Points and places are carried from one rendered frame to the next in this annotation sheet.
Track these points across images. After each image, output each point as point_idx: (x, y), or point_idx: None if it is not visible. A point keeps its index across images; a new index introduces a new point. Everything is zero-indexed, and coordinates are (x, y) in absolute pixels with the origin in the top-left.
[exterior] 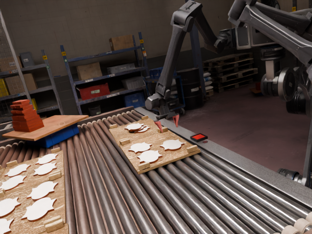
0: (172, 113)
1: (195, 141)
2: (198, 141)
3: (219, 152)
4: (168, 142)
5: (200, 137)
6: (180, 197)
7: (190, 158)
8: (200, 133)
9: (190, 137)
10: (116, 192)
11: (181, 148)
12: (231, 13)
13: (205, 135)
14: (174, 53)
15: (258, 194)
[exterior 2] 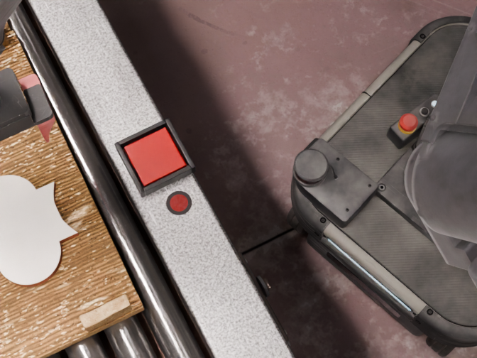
0: (13, 125)
1: (134, 186)
2: (151, 192)
3: (222, 331)
4: (3, 207)
5: (162, 169)
6: None
7: (94, 354)
8: (168, 124)
9: (115, 131)
10: None
11: (59, 273)
12: (436, 214)
13: (187, 154)
14: (1, 8)
15: None
